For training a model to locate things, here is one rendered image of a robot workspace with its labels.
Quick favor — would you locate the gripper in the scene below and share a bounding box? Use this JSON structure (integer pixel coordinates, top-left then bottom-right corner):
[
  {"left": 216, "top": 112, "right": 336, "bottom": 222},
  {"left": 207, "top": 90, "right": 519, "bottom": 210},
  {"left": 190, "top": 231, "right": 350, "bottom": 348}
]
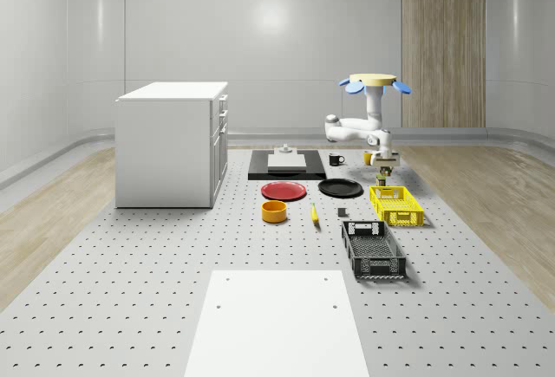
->
[{"left": 372, "top": 153, "right": 400, "bottom": 172}]

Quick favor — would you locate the black plate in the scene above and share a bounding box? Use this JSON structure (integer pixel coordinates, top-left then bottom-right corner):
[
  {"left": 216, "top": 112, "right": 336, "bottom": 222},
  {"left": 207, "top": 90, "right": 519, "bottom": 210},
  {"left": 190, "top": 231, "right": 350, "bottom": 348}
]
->
[{"left": 317, "top": 178, "right": 364, "bottom": 198}]

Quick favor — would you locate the yellow basket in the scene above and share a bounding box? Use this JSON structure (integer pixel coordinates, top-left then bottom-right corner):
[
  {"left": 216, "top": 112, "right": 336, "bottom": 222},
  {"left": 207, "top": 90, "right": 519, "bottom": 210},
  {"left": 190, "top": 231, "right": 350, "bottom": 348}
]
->
[{"left": 369, "top": 185, "right": 426, "bottom": 227}]

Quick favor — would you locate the dark grey basket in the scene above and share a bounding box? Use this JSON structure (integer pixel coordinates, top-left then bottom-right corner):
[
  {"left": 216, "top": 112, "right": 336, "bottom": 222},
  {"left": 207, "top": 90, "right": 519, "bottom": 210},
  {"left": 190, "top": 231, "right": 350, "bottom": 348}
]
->
[{"left": 341, "top": 219, "right": 408, "bottom": 281}]

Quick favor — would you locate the red plate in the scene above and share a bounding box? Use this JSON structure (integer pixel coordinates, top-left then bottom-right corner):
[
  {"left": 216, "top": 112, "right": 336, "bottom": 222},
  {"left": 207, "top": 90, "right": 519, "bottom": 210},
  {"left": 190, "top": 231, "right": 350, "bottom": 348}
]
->
[{"left": 260, "top": 180, "right": 308, "bottom": 201}]

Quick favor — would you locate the yellow bowl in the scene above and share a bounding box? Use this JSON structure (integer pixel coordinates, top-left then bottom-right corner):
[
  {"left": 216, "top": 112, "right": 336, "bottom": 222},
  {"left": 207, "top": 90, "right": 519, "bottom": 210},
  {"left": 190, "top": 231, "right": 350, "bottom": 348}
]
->
[{"left": 261, "top": 200, "right": 288, "bottom": 224}]

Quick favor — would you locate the black stove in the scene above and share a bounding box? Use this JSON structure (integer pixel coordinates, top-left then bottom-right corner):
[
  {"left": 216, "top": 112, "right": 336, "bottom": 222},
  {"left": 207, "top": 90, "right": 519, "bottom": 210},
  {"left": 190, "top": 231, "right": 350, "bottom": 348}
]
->
[{"left": 247, "top": 144, "right": 328, "bottom": 181}]

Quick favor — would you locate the white board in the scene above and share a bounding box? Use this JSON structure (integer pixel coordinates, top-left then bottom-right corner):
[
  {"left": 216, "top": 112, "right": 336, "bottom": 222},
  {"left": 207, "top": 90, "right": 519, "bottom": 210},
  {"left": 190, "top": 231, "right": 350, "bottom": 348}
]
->
[{"left": 184, "top": 270, "right": 370, "bottom": 377}]

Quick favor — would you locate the white cabinet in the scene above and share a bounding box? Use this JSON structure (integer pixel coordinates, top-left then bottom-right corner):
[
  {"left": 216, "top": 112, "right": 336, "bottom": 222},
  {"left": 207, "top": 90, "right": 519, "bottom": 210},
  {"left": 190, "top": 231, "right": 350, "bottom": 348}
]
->
[{"left": 114, "top": 81, "right": 230, "bottom": 210}]

